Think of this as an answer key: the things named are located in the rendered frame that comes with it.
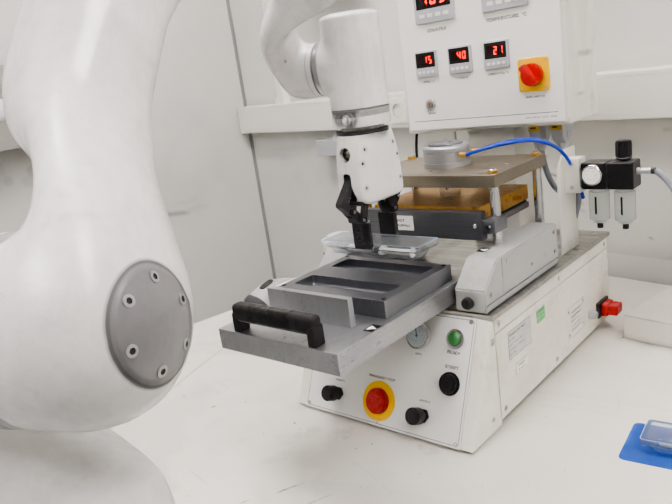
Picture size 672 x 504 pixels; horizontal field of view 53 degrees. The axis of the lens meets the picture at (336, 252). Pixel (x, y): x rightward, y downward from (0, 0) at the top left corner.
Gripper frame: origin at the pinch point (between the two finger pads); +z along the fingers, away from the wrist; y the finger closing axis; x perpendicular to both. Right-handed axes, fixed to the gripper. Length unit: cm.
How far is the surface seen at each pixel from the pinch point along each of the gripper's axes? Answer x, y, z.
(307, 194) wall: 109, 97, 17
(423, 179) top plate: -1.0, 12.5, -5.4
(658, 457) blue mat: -38.1, 4.9, 30.0
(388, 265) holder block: 0.1, 2.0, 6.0
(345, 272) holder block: 3.7, -4.0, 5.5
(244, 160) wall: 141, 99, 4
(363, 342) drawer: -11.0, -18.9, 8.5
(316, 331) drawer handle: -7.5, -23.1, 5.9
